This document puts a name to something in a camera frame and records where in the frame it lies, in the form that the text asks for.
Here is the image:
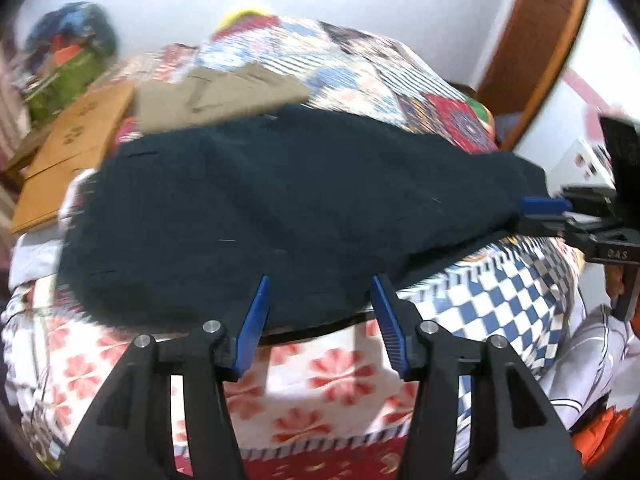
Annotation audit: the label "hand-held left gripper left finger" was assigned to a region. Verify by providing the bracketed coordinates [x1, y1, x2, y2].
[60, 275, 271, 480]

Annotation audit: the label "green and pink fleece blanket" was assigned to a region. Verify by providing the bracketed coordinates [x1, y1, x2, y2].
[465, 87, 497, 137]

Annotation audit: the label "green bag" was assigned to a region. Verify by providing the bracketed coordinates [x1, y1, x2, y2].
[25, 47, 108, 121]

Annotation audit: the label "wooden door frame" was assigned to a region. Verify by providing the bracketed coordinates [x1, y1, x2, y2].
[475, 0, 593, 151]

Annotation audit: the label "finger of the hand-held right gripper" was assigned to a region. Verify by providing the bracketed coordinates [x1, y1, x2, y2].
[514, 215, 601, 252]
[519, 187, 616, 217]

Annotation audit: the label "orange cloth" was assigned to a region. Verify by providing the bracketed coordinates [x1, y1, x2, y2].
[570, 407, 633, 471]

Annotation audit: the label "yellow round item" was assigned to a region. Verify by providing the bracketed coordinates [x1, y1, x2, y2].
[217, 7, 271, 28]

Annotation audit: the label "cardboard box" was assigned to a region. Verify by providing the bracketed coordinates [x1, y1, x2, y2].
[10, 82, 136, 233]

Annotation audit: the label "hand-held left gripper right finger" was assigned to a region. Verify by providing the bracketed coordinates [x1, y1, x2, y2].
[371, 275, 586, 480]

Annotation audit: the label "blue patterned cloth bundle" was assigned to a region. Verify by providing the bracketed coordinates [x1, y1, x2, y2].
[25, 2, 118, 56]

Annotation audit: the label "dark pants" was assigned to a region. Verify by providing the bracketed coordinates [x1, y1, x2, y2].
[56, 105, 548, 336]

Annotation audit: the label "white box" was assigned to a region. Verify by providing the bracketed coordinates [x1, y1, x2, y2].
[552, 137, 616, 196]

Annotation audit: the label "striped pink curtain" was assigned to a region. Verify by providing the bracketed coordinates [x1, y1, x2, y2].
[0, 35, 31, 161]

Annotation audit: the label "white striped cloth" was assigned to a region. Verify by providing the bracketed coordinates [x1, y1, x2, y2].
[540, 305, 636, 431]

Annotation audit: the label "patchwork printed blanket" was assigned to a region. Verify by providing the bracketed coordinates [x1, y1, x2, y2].
[0, 12, 586, 480]

